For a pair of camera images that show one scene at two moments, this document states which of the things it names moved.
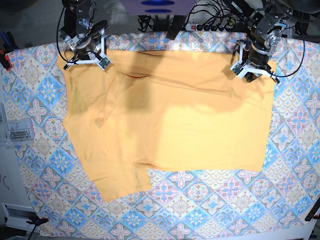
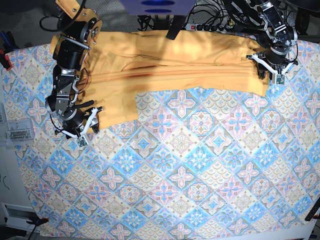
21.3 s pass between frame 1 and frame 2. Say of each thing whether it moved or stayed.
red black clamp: stayed
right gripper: moved
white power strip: stayed
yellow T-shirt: moved
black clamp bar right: stayed
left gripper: moved
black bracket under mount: stayed
